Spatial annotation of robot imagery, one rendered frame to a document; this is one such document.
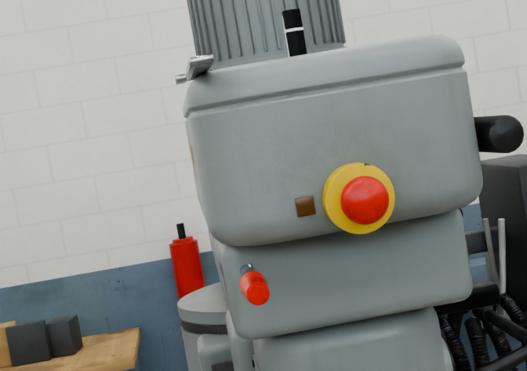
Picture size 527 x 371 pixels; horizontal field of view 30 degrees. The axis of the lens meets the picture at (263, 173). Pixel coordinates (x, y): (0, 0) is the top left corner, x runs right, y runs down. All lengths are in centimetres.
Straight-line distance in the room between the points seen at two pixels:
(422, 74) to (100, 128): 446
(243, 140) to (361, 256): 19
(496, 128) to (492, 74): 463
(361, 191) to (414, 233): 17
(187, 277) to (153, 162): 64
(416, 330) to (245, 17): 45
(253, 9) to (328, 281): 41
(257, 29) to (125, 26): 408
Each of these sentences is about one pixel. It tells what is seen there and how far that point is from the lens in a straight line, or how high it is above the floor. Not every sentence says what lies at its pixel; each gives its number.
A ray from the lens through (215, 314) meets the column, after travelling 153.
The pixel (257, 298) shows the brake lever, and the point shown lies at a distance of 81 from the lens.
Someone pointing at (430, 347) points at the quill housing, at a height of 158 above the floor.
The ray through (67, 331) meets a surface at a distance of 487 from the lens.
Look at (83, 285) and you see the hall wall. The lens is 533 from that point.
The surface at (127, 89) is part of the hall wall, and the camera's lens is 527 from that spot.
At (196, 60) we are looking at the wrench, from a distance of 78.
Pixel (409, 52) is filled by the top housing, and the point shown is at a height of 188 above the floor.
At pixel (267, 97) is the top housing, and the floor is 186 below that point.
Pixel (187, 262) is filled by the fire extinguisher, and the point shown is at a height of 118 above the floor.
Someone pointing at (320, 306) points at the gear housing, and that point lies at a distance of 96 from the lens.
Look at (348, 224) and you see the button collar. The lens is 83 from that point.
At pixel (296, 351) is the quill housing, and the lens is 100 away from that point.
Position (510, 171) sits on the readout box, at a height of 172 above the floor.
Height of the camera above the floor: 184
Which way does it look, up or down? 3 degrees down
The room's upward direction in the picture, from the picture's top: 10 degrees counter-clockwise
